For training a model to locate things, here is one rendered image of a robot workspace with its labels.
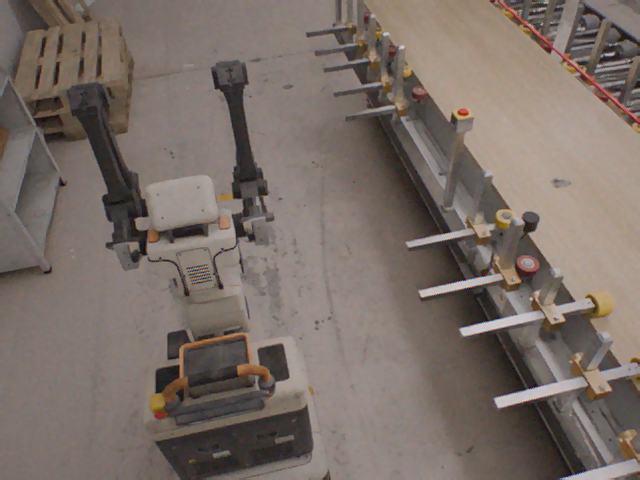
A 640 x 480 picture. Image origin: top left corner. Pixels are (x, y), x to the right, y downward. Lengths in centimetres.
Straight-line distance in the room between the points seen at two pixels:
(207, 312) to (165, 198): 52
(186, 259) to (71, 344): 162
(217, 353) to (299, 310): 124
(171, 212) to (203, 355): 49
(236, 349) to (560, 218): 136
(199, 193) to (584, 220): 150
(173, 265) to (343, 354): 133
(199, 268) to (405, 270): 168
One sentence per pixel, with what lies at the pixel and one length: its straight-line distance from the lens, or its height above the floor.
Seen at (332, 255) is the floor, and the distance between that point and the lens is 322.
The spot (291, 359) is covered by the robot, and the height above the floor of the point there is 81.
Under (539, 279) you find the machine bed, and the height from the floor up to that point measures 70.
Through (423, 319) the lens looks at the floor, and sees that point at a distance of 295.
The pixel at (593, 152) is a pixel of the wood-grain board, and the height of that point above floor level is 90.
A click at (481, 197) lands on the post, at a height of 102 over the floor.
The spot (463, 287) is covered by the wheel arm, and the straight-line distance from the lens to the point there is 200.
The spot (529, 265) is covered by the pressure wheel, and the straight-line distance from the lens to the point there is 207.
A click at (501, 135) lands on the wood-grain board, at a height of 90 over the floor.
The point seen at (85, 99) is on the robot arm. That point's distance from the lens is 172.
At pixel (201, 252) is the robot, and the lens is 169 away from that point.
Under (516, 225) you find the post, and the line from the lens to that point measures 191.
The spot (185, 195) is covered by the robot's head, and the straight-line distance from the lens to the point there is 166.
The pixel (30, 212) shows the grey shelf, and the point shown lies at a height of 14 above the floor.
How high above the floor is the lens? 240
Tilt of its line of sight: 47 degrees down
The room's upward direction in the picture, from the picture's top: 4 degrees counter-clockwise
